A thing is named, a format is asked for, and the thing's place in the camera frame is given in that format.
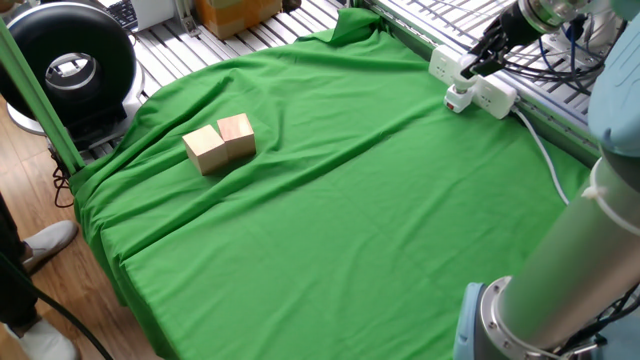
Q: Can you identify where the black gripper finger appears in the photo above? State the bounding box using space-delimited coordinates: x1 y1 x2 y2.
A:
459 52 508 81
466 25 510 62

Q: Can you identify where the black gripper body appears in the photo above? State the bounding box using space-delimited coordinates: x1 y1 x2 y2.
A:
493 2 547 52

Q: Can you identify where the white LED bulb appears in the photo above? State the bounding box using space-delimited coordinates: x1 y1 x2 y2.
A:
451 53 482 94

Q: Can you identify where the white plug-in bulb holder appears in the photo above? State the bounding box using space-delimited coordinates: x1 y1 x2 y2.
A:
443 83 475 114

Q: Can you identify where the white power strip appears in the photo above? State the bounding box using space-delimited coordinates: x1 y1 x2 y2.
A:
428 43 519 120

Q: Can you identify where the cardboard box yellow tape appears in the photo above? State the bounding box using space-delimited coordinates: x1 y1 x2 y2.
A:
194 0 284 40

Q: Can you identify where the reddish wooden cube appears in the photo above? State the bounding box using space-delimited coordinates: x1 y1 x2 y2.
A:
216 112 257 160

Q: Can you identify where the green cloth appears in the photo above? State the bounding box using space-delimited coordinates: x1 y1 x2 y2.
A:
69 7 592 360

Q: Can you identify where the pale wooden cube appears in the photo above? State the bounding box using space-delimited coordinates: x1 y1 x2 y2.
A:
181 124 230 176

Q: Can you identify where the white box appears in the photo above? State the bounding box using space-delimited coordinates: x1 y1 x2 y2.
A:
130 0 177 32

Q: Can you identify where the black keyboard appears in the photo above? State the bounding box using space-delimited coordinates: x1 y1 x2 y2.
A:
105 0 139 32

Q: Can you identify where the black trouser leg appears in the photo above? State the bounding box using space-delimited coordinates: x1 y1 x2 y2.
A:
0 193 40 334

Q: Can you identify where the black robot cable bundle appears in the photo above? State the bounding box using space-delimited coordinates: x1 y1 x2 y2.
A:
499 12 640 356

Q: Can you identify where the dark blue cable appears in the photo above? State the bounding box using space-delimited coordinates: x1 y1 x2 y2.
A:
537 22 584 77

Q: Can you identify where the thin black wire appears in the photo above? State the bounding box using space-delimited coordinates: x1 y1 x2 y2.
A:
51 149 76 209

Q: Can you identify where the green frame post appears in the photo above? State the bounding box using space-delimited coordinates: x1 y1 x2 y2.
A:
0 17 86 176

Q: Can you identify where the black ring-shaped device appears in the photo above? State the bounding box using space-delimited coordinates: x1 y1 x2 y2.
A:
0 1 147 151

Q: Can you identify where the thick black floor cable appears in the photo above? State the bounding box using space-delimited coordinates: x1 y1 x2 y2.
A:
0 252 115 360

